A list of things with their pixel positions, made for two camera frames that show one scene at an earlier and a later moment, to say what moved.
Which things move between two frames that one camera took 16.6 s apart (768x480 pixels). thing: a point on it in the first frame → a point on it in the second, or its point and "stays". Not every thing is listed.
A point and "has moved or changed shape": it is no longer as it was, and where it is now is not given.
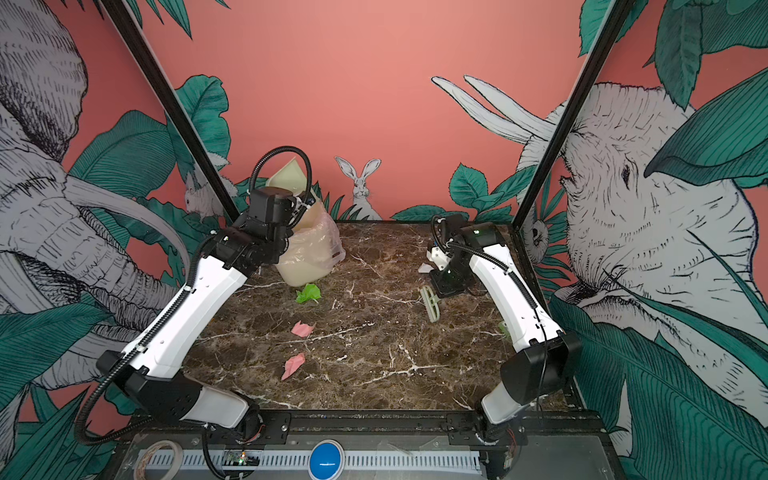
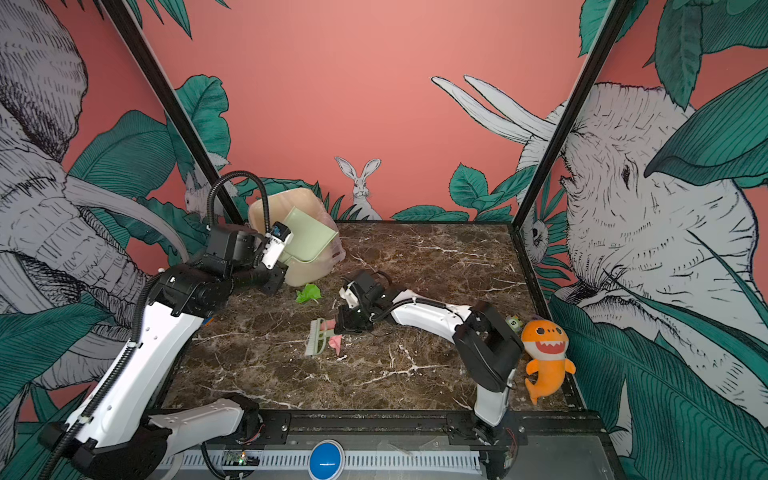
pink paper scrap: (293, 364) → (335, 342)
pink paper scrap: (302, 330) → (328, 325)
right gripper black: (442, 288) → (346, 323)
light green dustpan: (289, 176) → (311, 238)
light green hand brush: (431, 303) has moved or changed shape
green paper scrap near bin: (310, 292) stays
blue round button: (326, 460) stays
